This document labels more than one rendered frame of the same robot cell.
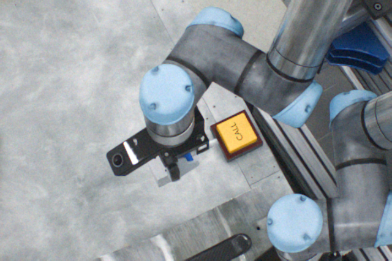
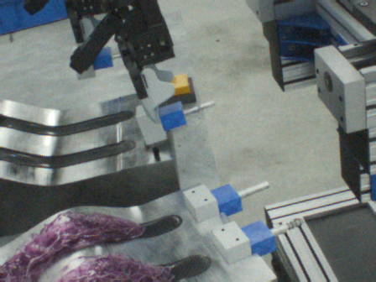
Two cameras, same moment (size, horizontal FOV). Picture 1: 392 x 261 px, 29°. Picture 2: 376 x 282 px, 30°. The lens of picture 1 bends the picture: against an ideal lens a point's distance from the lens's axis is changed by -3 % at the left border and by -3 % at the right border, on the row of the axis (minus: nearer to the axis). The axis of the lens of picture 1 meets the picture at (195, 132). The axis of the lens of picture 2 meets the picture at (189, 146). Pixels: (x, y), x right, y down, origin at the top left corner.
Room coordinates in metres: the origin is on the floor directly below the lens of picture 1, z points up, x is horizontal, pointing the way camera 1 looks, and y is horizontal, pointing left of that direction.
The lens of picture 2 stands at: (-0.75, -0.66, 1.50)
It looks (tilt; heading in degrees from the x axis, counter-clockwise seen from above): 32 degrees down; 25
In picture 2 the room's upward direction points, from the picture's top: 11 degrees counter-clockwise
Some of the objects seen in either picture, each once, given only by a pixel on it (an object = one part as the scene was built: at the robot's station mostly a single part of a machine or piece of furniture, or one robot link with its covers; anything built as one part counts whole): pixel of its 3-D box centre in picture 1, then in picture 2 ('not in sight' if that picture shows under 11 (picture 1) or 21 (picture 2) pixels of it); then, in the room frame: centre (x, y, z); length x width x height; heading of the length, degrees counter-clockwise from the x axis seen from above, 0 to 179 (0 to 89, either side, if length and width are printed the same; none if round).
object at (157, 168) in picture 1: (184, 156); (107, 57); (0.39, 0.02, 0.93); 0.13 x 0.05 x 0.05; 115
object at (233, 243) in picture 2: not in sight; (262, 237); (-0.02, -0.40, 0.86); 0.13 x 0.05 x 0.05; 132
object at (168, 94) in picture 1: (168, 98); not in sight; (0.39, 0.04, 1.25); 0.09 x 0.08 x 0.11; 146
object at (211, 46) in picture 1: (214, 52); not in sight; (0.46, -0.03, 1.25); 0.11 x 0.11 x 0.08; 56
